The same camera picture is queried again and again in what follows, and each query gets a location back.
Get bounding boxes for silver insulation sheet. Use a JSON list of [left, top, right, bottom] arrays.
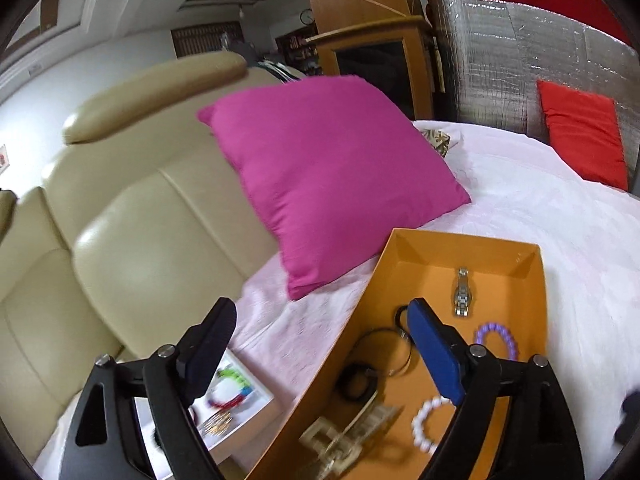
[[429, 0, 640, 187]]

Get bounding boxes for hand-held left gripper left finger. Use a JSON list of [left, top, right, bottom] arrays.
[[59, 297, 238, 480]]

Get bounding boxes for dark lattice window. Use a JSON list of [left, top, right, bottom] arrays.
[[170, 21, 245, 59]]

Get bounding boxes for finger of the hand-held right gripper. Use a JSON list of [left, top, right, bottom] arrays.
[[614, 392, 640, 449]]

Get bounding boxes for orange cardboard box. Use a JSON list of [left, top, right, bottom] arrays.
[[245, 227, 548, 480]]

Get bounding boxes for beige leather sofa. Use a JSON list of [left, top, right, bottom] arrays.
[[0, 51, 301, 466]]

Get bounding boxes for white jewelry box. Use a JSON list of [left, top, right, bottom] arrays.
[[132, 347, 276, 480]]

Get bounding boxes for silver metal wristwatch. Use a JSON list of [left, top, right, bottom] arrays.
[[452, 267, 474, 318]]

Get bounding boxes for black hair tie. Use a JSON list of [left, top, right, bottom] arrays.
[[339, 362, 379, 402]]

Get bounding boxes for purple bead bracelet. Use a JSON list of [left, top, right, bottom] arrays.
[[474, 323, 521, 361]]

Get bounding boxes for magenta cushion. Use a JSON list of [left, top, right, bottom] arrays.
[[196, 75, 472, 302]]

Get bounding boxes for white bead bracelet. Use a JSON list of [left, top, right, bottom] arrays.
[[411, 395, 459, 456]]

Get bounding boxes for dark bookshelf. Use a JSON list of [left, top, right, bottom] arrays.
[[275, 32, 322, 69]]

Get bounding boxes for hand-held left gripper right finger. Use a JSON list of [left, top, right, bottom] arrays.
[[406, 297, 586, 480]]

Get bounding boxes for thin black hair elastic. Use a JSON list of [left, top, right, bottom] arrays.
[[393, 305, 415, 333]]

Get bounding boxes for green bead bracelet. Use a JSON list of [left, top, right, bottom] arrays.
[[217, 368, 252, 397]]

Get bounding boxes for beige hair claw clip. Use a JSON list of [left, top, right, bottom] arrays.
[[299, 400, 404, 479]]

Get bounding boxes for thin gold bangles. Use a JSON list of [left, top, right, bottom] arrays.
[[196, 409, 234, 434]]

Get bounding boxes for wooden cabinet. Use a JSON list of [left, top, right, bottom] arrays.
[[300, 0, 434, 121]]

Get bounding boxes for red cushion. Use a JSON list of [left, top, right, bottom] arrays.
[[537, 79, 630, 192]]

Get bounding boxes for patterned cushion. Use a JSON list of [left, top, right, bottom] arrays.
[[417, 127, 464, 154]]

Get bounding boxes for dark wide bangle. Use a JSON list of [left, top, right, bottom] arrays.
[[356, 327, 418, 378]]

